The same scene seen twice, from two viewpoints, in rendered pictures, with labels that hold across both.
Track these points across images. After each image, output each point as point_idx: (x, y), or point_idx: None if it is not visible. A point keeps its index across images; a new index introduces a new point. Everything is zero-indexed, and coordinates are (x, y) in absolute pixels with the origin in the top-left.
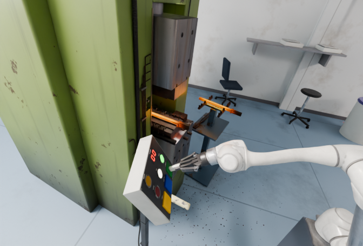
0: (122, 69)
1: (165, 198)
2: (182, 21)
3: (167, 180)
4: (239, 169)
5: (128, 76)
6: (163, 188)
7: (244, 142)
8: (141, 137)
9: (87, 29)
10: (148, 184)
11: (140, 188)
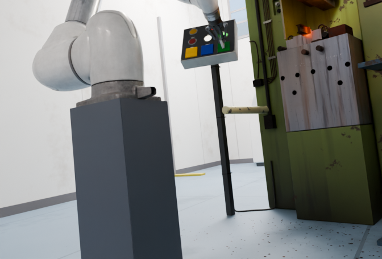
0: None
1: (191, 47)
2: None
3: (207, 46)
4: None
5: None
6: (199, 46)
7: None
8: (269, 46)
9: None
10: (190, 32)
11: (185, 29)
